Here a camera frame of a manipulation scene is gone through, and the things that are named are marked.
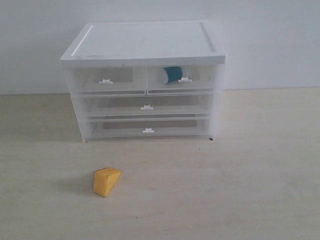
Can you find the white bottle teal label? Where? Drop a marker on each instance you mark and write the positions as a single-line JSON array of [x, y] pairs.
[[172, 75]]

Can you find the yellow cheese wedge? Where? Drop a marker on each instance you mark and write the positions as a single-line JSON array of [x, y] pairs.
[[104, 179]]

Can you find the clear bottom wide drawer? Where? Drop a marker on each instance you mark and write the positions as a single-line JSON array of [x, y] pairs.
[[159, 127]]

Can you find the clear wide drawer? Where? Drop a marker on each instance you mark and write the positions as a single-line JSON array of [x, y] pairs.
[[159, 127], [101, 107]]

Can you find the white plastic drawer cabinet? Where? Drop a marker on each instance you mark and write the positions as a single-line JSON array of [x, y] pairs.
[[143, 45]]

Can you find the clear middle wide drawer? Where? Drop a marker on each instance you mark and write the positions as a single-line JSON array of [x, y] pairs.
[[101, 107]]

